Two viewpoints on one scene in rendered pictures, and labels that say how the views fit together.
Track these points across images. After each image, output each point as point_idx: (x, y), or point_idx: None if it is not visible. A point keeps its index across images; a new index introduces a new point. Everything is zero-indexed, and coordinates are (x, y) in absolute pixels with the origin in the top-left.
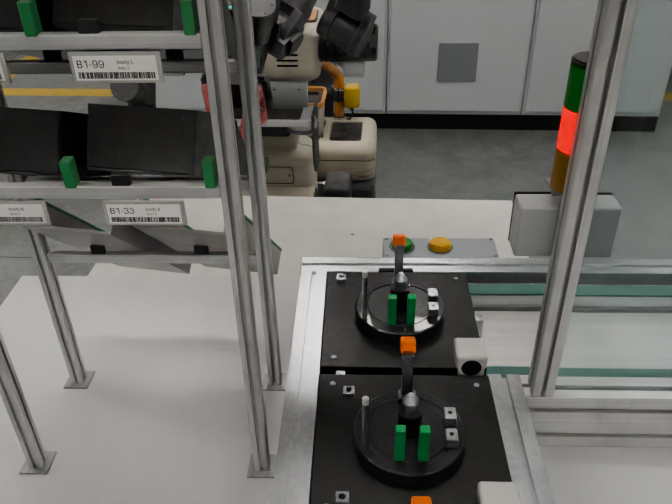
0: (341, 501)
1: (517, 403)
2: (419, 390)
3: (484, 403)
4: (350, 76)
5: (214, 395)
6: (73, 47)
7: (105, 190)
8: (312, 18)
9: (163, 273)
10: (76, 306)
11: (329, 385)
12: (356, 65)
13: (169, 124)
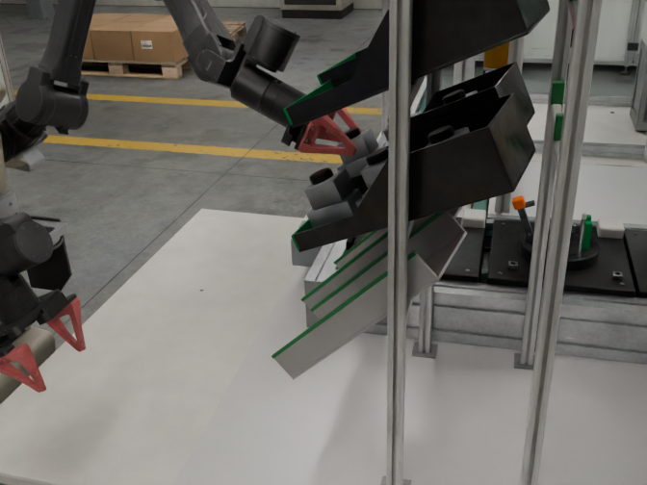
0: (621, 273)
1: (516, 217)
2: (508, 242)
3: (521, 223)
4: (35, 166)
5: (436, 387)
6: None
7: None
8: None
9: (198, 427)
10: None
11: (502, 274)
12: (33, 152)
13: (516, 79)
